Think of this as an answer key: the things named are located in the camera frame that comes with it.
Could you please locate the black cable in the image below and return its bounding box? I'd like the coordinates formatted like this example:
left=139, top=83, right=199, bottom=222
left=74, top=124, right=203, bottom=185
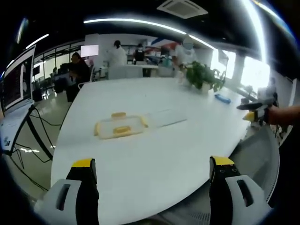
left=10, top=106, right=65, bottom=190

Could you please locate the grey mesh office chair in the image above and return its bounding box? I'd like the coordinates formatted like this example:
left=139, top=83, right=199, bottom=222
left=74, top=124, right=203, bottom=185
left=231, top=126, right=281, bottom=210

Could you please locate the clear plastic sheet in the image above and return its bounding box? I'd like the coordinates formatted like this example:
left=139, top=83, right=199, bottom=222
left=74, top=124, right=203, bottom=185
left=147, top=108, right=188, bottom=128

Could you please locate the white wall screen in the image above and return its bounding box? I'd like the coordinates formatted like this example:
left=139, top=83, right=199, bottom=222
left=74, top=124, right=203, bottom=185
left=80, top=45, right=99, bottom=57

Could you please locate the computer monitor on stand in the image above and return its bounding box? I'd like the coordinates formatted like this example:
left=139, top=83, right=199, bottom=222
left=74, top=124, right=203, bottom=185
left=0, top=44, right=37, bottom=117

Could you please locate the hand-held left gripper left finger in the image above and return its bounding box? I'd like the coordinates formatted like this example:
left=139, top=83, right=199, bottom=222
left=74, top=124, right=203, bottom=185
left=34, top=158, right=100, bottom=225

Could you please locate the white office chair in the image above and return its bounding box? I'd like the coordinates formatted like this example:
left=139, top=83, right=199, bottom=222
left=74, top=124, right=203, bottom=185
left=77, top=67, right=97, bottom=91

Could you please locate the green potted plant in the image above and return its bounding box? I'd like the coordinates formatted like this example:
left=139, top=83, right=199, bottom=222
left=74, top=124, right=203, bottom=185
left=185, top=60, right=226, bottom=93

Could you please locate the black desk frame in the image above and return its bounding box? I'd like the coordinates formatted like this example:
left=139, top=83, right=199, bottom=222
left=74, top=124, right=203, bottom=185
left=10, top=105, right=56, bottom=162

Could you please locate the blue flat pouch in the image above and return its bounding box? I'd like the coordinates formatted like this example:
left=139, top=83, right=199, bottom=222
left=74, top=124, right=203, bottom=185
left=214, top=93, right=232, bottom=104

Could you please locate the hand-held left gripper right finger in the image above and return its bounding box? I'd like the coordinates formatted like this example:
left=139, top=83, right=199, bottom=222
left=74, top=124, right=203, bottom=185
left=209, top=156, right=275, bottom=225

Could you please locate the short ceiling light strip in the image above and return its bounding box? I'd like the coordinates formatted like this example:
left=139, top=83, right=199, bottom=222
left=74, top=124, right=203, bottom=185
left=23, top=33, right=50, bottom=50

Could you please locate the long ceiling light strip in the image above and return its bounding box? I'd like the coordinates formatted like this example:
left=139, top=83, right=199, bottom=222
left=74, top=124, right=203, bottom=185
left=242, top=0, right=270, bottom=65
left=83, top=18, right=213, bottom=49

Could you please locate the white side desk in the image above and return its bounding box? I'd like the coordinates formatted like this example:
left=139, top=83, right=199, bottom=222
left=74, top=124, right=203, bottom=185
left=0, top=104, right=36, bottom=153

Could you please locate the clear lid with yellow plastic buckle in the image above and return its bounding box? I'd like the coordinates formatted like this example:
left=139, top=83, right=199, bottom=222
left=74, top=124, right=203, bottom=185
left=94, top=112, right=150, bottom=141

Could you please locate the ceiling air vent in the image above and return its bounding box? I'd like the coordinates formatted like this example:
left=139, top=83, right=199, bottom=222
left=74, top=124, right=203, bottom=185
left=156, top=0, right=209, bottom=19

